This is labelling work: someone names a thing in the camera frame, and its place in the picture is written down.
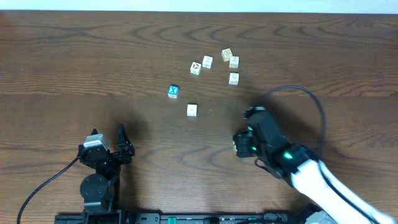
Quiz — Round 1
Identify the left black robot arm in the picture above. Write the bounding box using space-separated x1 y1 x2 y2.
78 125 135 224

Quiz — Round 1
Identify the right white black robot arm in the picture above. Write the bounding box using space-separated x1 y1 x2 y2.
233 107 396 223

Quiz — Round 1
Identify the blue X wooden block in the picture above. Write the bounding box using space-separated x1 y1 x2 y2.
167 85 179 98

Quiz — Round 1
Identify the plain small wooden block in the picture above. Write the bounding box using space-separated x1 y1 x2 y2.
187 104 198 117

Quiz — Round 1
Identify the wooden block beside yellow one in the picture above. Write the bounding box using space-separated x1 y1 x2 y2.
229 56 239 68

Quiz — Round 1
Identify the yellow-edged wooden block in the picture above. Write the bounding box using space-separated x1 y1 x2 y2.
221 48 233 62

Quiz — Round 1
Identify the wooden block with X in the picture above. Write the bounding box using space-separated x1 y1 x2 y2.
202 55 213 69

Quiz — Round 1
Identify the wooden block with red circle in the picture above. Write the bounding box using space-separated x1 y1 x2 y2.
190 62 201 75

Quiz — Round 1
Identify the left black cable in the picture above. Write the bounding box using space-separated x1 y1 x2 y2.
16 157 80 224

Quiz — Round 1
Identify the black cable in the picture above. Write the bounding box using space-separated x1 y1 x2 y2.
16 157 80 224
257 85 382 224

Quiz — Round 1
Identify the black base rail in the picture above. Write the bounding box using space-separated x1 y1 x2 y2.
54 213 290 224

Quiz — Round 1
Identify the right black cable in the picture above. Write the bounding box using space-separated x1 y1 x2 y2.
257 85 382 224

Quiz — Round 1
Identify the wooden block with ring picture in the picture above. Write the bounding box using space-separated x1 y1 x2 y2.
229 73 239 85

